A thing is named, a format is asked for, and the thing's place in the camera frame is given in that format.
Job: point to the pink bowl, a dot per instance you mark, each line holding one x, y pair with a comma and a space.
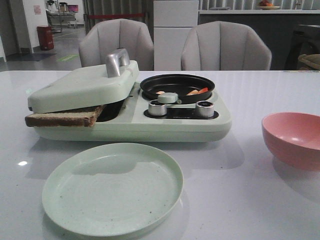
293, 138

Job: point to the left silver control knob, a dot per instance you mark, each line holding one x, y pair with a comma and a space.
156, 108

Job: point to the grey upholstered chair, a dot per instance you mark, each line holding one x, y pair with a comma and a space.
110, 35
224, 46

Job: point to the silver control knob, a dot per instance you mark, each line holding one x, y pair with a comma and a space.
156, 108
204, 109

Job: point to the fruit plate on counter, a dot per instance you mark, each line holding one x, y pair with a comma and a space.
267, 5

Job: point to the orange shrimp pieces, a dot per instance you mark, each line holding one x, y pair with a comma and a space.
193, 92

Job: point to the left grey upholstered chair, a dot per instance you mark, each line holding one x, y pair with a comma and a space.
110, 35

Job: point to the bread slice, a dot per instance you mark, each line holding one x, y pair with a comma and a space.
80, 117

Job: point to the mint green breakfast maker lid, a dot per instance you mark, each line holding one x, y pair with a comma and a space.
89, 86

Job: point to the mint green breakfast maker base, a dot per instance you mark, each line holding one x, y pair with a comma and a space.
131, 125

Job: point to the beige cushion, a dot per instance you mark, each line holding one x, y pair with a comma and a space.
309, 62

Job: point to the right silver control knob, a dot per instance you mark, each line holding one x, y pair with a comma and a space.
204, 109

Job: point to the red bin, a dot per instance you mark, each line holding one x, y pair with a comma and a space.
45, 37

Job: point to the white cabinet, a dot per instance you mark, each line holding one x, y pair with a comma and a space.
172, 21

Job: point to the mint green round plate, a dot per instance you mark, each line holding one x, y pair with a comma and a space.
113, 190

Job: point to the round black frying pan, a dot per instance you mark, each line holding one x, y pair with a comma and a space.
180, 84

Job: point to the dark washing machine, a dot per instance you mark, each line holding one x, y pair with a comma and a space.
305, 39

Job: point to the right grey upholstered chair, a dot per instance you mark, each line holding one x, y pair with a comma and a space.
224, 46

